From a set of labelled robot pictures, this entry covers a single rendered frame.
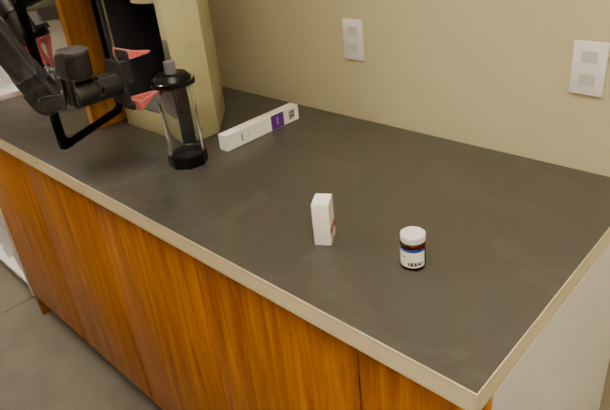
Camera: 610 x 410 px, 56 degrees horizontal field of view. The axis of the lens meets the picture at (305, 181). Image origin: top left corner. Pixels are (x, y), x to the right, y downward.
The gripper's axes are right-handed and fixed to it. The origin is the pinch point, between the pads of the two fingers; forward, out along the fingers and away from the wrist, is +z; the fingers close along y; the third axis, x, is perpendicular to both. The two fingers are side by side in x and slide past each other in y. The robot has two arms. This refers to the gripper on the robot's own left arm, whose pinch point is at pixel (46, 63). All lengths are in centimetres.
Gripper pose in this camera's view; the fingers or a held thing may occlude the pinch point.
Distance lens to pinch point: 168.2
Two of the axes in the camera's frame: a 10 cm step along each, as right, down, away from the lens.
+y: -8.5, 3.2, 4.2
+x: -2.5, 4.6, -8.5
